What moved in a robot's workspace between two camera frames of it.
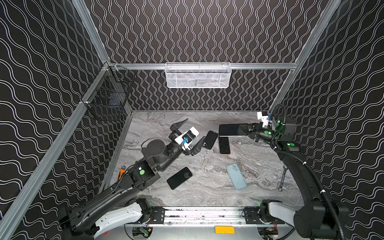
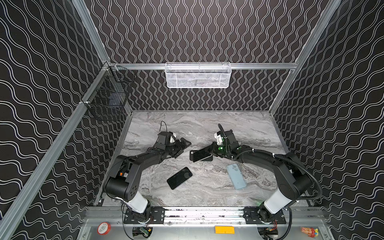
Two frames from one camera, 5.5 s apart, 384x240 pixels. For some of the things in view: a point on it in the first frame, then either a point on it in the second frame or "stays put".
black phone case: x=210 y=139 → x=197 y=156
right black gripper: x=253 y=131 → x=216 y=149
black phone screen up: x=179 y=178 stays put
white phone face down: x=231 y=130 → x=202 y=153
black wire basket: x=107 y=95 stays put
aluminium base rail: x=205 y=216 stays put
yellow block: x=224 y=229 stays put
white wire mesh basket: x=198 y=74 stays put
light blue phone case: x=236 y=176 stays put
